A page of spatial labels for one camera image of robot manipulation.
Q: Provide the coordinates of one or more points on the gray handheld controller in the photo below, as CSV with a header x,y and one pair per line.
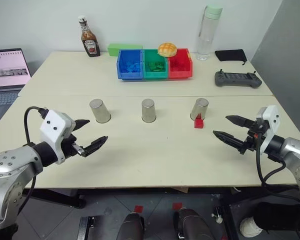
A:
x,y
237,79

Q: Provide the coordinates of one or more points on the green rectangular box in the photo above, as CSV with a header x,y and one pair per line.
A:
x,y
115,48

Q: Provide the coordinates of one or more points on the clear bottle with green lid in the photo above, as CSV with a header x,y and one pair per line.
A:
x,y
206,37

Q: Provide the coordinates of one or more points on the pile of blue bricks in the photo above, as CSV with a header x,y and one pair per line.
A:
x,y
131,66

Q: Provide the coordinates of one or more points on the black trouser leg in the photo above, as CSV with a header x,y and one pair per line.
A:
x,y
280,215

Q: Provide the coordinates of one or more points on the red floor tape square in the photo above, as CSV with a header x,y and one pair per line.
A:
x,y
138,209

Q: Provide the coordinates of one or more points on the red plastic bin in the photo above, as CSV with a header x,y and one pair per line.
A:
x,y
180,73

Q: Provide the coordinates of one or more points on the round melon bread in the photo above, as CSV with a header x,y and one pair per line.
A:
x,y
167,49

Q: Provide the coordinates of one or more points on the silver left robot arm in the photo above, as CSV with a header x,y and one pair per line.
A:
x,y
5,165

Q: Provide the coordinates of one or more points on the gray partition panel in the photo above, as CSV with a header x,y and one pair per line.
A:
x,y
285,62

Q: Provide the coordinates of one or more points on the red toy brick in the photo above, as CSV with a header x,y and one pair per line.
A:
x,y
198,123

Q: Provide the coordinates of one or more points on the pile of green bricks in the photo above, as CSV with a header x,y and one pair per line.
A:
x,y
155,65

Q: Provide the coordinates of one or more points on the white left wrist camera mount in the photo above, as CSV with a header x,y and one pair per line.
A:
x,y
53,125

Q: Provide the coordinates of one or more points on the dark rounded shape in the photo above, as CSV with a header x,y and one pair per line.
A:
x,y
192,225
130,227

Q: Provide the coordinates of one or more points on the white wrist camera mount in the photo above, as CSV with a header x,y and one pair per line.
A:
x,y
271,125
53,125

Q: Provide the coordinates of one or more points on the steel cup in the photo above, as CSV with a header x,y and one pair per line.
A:
x,y
148,111
100,111
199,107

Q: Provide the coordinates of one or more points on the black table frame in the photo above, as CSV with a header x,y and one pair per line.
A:
x,y
65,198

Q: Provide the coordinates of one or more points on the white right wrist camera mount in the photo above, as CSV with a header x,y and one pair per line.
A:
x,y
271,125

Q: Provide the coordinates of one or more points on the green plastic bin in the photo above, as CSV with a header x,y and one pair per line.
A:
x,y
155,75

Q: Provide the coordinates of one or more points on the black fabric pouch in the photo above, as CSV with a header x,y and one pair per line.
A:
x,y
230,55

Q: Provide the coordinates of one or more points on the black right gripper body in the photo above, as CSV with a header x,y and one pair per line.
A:
x,y
252,140

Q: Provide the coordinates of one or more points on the white shoe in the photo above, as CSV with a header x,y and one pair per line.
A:
x,y
248,227

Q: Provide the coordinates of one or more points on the open laptop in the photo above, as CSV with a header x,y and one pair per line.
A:
x,y
7,70

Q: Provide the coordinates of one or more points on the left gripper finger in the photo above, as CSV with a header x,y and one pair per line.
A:
x,y
81,123
96,143

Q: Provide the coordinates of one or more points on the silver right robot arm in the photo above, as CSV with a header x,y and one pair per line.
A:
x,y
296,155

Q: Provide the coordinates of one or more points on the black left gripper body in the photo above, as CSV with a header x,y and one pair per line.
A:
x,y
70,146

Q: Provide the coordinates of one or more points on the blue plastic bin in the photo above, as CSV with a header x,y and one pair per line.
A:
x,y
130,75

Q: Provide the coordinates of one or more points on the ketchup bottle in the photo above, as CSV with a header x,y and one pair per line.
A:
x,y
90,42

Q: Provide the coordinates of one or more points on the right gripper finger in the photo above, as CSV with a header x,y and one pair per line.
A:
x,y
230,138
240,121

